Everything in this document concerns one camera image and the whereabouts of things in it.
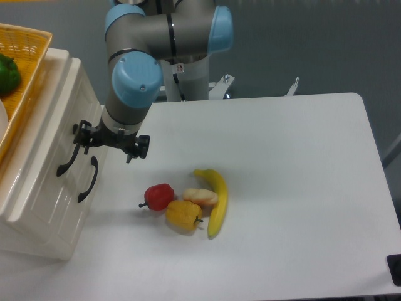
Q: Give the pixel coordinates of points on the white drawer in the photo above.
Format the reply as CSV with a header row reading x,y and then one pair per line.
x,y
30,206
66,216

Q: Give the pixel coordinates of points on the white plate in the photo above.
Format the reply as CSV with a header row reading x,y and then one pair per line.
x,y
4,121

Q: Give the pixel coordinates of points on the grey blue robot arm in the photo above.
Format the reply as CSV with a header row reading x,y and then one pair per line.
x,y
145,53

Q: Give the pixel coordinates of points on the green bell pepper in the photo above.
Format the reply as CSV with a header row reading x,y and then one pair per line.
x,y
10,75

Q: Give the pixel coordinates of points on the white bottom drawer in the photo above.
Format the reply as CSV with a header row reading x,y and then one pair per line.
x,y
66,216

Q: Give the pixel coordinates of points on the yellow banana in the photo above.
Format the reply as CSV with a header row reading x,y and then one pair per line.
x,y
219,186

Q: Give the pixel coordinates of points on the white drawer cabinet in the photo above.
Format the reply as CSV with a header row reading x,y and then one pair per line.
x,y
15,166

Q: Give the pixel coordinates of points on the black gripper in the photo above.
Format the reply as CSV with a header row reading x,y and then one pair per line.
x,y
87,136

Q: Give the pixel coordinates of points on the yellow bell pepper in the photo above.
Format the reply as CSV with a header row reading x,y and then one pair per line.
x,y
184,214

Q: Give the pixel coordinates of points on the black bottom drawer handle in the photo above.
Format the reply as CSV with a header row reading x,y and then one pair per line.
x,y
90,177

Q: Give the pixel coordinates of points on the black corner object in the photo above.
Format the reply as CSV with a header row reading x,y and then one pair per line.
x,y
394,264

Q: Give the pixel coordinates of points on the yellow woven basket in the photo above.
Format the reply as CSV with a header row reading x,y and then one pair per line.
x,y
27,47

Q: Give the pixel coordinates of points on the red bell pepper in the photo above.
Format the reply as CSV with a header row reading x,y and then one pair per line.
x,y
158,197

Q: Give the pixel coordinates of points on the beige bread roll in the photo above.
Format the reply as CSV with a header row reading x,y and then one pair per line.
x,y
201,197

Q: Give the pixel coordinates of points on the white top drawer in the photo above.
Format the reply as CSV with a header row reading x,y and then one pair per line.
x,y
30,206

